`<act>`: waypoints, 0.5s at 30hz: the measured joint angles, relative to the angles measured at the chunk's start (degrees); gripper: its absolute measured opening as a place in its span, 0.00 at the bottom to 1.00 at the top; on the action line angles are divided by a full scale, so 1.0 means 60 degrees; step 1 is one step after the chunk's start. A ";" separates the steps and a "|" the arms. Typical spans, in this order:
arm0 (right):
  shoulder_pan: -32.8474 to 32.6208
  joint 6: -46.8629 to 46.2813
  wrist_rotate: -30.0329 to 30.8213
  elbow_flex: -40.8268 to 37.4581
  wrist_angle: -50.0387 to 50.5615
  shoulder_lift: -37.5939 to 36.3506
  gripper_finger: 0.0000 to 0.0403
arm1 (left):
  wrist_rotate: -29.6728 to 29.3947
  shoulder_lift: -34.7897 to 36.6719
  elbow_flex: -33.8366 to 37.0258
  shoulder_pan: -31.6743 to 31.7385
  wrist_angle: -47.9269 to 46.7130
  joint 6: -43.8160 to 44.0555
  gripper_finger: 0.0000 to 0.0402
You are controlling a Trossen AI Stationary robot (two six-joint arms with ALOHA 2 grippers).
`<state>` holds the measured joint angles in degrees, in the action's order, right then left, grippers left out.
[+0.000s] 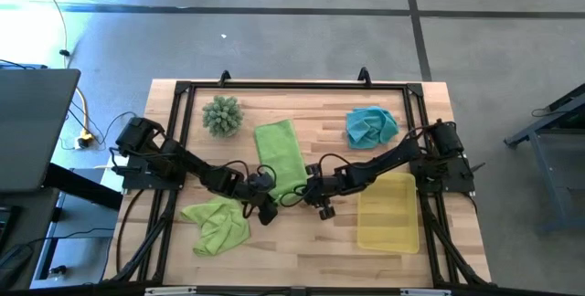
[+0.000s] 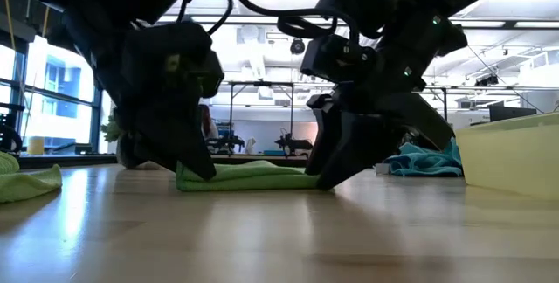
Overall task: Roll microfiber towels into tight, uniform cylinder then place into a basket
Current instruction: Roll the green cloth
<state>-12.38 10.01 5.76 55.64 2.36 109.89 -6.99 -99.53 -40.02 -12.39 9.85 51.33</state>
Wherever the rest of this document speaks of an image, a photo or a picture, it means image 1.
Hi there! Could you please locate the lime green microfiber towel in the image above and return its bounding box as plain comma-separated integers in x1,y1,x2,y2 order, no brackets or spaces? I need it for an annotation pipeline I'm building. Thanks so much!
179,195,251,258

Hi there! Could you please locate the yellow translucent plastic basket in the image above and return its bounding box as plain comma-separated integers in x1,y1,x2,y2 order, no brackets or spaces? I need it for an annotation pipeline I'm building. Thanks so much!
356,171,420,255

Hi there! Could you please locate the teal microfiber towel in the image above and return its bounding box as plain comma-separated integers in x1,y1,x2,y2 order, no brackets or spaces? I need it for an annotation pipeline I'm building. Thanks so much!
345,105,400,150

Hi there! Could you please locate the potted green succulent plant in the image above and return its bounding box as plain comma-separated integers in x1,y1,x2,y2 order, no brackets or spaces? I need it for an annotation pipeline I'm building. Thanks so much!
201,95,246,139

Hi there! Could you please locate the black desk beam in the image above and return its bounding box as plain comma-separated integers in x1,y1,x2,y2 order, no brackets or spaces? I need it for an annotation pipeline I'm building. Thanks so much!
43,162,124,211

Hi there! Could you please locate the yellow power plug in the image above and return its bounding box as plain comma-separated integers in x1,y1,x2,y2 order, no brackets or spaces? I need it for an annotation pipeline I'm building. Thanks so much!
75,132,96,150

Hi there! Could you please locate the grey metal table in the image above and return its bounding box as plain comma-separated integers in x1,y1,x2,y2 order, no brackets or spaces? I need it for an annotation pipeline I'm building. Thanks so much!
504,83,585,236

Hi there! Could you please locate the black computer mouse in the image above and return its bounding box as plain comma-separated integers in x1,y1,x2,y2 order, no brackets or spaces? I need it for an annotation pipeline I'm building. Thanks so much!
0,243,36,291

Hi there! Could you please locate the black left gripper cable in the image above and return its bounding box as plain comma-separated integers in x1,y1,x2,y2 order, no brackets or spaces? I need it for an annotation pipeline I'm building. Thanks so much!
212,161,279,219

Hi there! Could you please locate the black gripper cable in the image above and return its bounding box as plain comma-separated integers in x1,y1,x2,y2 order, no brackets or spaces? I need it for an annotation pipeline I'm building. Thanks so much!
212,161,279,219
278,152,362,209

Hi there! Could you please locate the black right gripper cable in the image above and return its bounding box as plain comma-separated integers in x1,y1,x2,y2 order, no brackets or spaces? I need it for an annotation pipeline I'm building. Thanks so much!
278,152,362,209

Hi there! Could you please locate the black aluminium table frame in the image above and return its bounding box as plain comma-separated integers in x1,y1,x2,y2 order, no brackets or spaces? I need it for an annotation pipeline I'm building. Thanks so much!
102,67,493,288

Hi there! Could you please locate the silver table bracket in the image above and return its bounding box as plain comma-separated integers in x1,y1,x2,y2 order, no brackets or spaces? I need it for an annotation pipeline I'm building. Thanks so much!
400,288,452,296
144,286,197,296

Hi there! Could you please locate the black base cable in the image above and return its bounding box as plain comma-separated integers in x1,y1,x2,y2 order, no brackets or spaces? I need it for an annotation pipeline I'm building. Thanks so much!
114,188,145,277

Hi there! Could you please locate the black floor cable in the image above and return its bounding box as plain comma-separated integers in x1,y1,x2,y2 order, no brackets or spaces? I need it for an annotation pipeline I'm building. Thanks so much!
67,99,142,151

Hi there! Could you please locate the yellow hanging cable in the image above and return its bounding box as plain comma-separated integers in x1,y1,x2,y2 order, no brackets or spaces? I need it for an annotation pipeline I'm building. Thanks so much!
29,0,95,144

